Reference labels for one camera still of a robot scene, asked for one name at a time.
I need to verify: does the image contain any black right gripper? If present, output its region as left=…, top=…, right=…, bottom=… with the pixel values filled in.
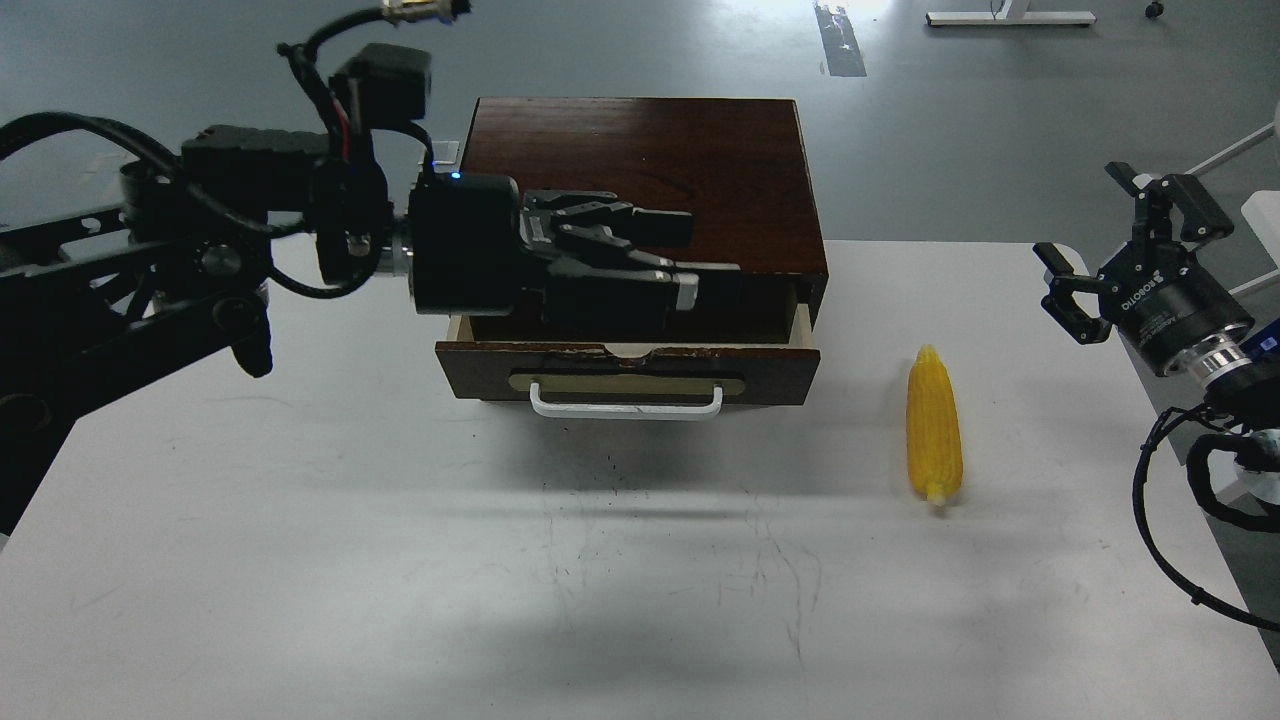
left=1033, top=161, right=1254, bottom=377

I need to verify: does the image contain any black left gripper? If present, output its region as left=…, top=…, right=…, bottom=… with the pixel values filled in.
left=408, top=173, right=745, bottom=334

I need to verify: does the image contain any wooden drawer with white handle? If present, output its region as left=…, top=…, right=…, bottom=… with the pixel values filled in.
left=435, top=278, right=820, bottom=406

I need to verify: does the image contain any yellow corn cob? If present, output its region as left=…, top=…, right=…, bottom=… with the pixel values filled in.
left=906, top=345, right=964, bottom=507

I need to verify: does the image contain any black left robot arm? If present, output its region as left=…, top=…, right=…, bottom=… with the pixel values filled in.
left=1, top=1, right=744, bottom=536

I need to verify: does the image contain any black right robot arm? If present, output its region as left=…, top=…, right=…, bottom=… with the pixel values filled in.
left=1033, top=161, right=1277, bottom=632

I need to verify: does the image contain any dark brown wooden cabinet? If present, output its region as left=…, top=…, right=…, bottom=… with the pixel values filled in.
left=410, top=97, right=829, bottom=341

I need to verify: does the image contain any white table leg base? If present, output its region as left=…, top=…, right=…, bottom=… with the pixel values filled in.
left=925, top=1, right=1097, bottom=28

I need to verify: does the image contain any black floor tape strip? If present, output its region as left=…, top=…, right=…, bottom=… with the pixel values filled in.
left=813, top=1, right=867, bottom=78

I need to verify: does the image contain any white chair frame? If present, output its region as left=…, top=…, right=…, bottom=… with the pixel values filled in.
left=1180, top=100, right=1280, bottom=296

